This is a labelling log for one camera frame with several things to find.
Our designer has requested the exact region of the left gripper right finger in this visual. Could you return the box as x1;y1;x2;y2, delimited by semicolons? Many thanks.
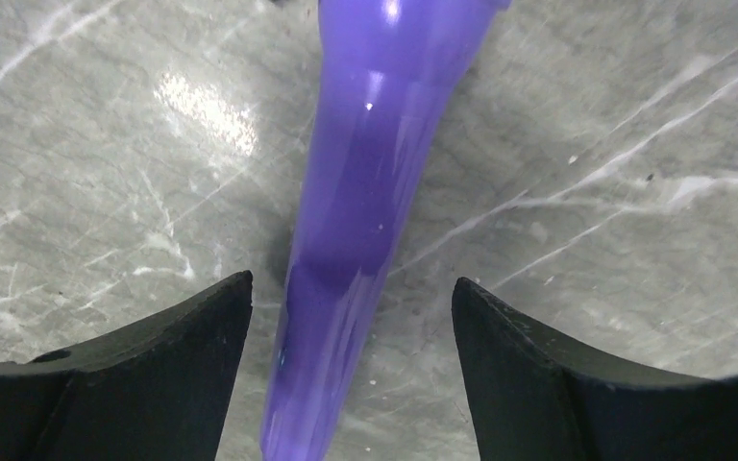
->
452;278;738;461

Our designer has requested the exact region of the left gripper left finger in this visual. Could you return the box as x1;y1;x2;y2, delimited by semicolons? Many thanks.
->
0;271;253;460

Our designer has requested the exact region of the purple microphone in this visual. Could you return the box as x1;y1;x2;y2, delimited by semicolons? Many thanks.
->
260;0;506;460

